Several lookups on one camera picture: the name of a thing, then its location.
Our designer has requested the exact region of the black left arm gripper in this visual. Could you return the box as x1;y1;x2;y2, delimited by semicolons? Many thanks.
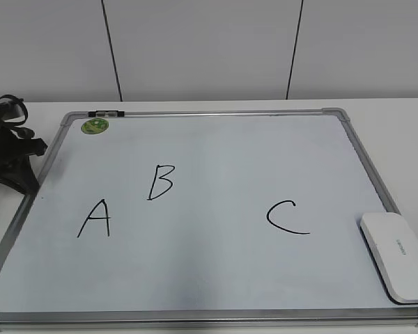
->
0;94;47;195

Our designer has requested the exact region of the green round magnet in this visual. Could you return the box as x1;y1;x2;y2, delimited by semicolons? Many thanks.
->
81;118;109;135

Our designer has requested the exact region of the white magnetic whiteboard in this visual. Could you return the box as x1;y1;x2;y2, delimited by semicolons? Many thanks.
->
0;109;418;329

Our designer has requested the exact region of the white whiteboard eraser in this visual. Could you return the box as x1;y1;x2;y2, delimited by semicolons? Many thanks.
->
359;212;418;305

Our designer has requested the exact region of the black whiteboard hanger clip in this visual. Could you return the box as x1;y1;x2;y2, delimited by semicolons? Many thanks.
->
88;110;125;118

